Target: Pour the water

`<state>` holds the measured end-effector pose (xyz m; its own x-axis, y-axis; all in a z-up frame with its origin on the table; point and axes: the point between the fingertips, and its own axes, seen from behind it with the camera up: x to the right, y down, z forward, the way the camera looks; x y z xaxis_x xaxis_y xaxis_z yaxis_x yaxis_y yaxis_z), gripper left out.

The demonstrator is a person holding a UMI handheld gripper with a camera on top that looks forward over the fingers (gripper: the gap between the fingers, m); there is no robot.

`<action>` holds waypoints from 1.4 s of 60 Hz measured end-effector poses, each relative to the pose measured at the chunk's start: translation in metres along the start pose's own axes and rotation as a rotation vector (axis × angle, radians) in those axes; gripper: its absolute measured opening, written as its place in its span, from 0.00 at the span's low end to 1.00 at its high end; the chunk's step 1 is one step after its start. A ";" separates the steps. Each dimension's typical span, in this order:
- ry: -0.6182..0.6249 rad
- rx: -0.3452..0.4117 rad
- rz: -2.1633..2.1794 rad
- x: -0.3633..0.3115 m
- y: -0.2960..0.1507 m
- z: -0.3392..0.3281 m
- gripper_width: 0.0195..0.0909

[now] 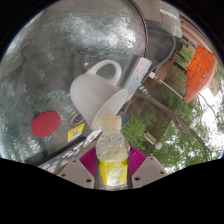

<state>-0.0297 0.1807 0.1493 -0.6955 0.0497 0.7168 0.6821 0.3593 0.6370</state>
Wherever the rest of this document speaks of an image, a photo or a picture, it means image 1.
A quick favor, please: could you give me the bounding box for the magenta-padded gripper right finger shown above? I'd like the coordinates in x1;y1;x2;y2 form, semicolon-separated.
127;145;170;190

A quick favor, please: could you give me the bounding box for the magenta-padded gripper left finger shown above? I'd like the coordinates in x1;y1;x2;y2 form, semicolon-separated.
56;146;101;190

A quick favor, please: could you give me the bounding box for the yellow-labelled clear drink bottle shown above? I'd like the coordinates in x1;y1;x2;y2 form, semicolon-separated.
95;115;131;191

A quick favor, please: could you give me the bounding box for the white sticker sheet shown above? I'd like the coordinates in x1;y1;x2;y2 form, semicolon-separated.
83;129;103;148

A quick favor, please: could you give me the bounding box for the yellow printed card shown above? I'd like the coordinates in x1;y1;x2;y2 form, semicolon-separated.
67;123;85;143

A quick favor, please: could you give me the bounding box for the potted plant in teal pot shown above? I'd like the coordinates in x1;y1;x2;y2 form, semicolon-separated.
121;113;148;151

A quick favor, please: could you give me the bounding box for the flat round red coaster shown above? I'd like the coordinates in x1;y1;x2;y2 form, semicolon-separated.
30;111;62;139

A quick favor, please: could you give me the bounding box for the white ceramic mug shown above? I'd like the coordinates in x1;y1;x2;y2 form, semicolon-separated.
69;59;129;132

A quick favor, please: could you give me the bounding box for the blue yellow striped cone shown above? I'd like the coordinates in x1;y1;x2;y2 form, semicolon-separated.
138;84;150;97

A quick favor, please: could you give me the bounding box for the silver laptop with stickers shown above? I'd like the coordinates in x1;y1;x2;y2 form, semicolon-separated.
119;55;153;128

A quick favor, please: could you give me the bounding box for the orange canopy with white pole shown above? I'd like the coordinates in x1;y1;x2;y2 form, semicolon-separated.
149;44;218;104

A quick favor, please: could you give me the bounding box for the wooden globe lamp post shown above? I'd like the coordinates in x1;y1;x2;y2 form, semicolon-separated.
144;131;163;150

